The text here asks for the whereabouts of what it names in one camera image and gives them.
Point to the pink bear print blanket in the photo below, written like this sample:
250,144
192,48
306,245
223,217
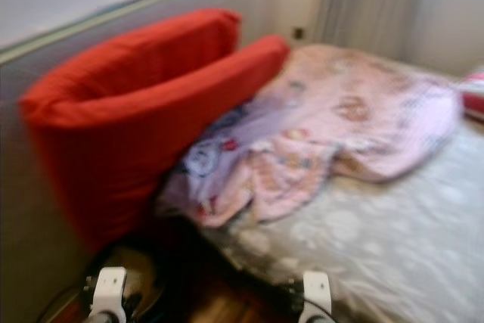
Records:
348,111

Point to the bed with grey floral sheet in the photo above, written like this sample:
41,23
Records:
401,247

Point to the red folded cushion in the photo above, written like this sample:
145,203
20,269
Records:
113,149

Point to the grey pleated curtain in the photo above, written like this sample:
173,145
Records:
370,5

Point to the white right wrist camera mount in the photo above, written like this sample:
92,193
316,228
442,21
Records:
318,296

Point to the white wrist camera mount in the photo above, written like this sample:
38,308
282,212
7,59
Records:
110,293
318,296

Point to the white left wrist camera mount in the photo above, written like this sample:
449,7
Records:
110,293

